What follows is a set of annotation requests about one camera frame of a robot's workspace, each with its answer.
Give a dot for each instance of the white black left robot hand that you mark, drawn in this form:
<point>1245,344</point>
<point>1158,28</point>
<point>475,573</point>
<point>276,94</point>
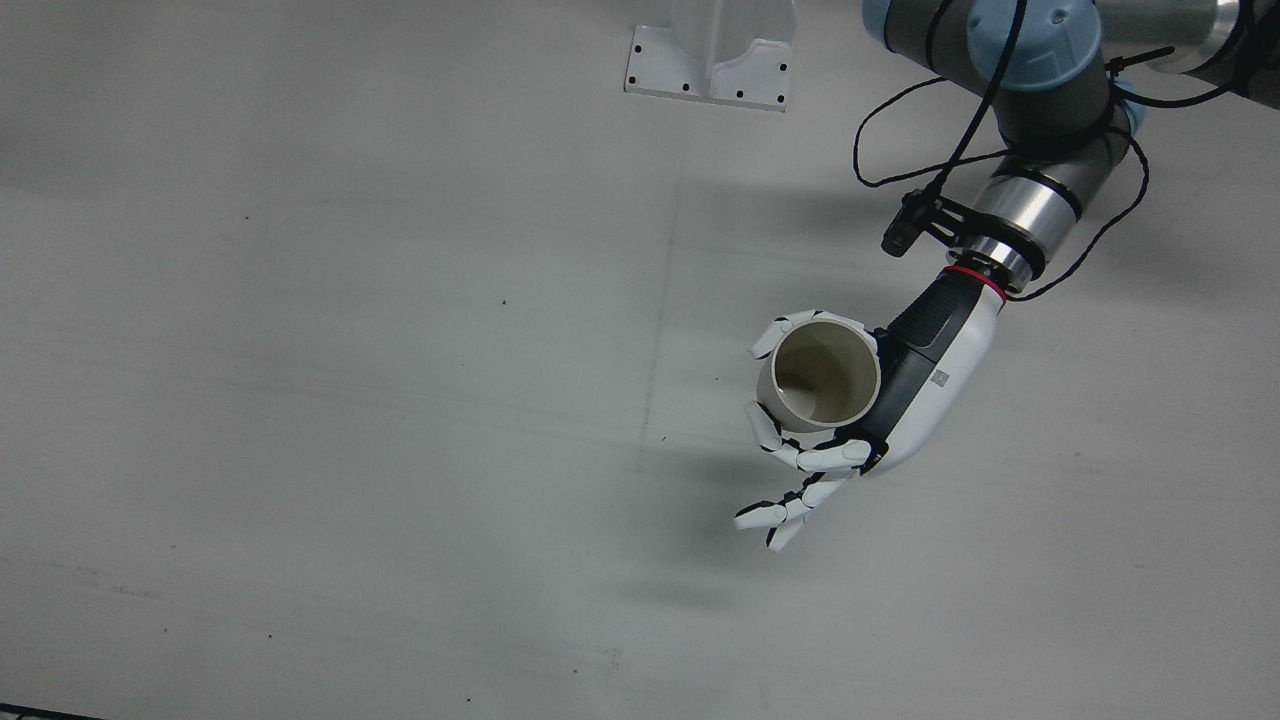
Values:
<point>950,370</point>

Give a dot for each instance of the beige paper cup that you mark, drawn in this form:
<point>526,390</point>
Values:
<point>830,375</point>

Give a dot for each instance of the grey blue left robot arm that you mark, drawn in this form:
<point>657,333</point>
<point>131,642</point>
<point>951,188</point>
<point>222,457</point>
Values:
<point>1050,90</point>

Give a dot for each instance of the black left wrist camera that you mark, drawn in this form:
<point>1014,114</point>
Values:
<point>900,232</point>

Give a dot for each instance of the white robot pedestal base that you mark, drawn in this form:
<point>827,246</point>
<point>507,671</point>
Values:
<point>715,60</point>

